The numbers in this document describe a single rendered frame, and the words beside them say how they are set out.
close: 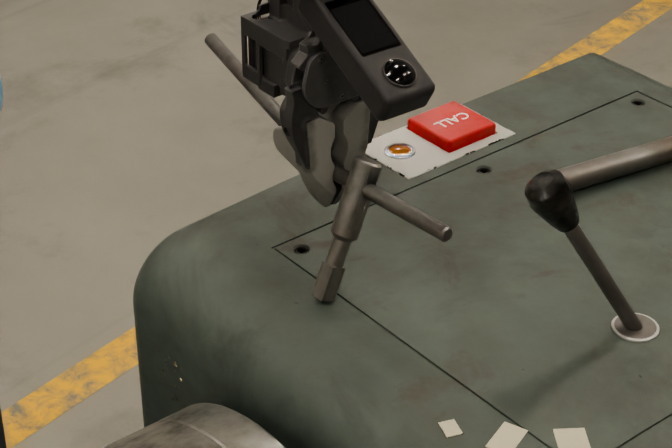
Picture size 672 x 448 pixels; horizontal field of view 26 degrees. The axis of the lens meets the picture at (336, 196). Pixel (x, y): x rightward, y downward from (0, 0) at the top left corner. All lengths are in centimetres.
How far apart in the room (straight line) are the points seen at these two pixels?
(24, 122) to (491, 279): 302
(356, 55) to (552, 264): 27
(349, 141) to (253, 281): 14
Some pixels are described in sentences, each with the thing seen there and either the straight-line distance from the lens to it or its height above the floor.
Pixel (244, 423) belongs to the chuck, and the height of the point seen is 124.
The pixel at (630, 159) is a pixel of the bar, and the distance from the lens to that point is 131.
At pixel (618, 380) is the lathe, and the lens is 108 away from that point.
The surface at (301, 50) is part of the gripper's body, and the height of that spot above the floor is 145.
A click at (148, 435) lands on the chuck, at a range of 108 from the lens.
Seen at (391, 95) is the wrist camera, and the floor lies 145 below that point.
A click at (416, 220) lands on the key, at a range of 106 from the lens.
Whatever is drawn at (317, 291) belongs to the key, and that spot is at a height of 127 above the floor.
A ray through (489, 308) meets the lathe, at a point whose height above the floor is 125.
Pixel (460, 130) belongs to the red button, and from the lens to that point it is 135.
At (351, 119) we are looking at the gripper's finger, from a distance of 112.
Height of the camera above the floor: 192
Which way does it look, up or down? 32 degrees down
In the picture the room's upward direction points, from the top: straight up
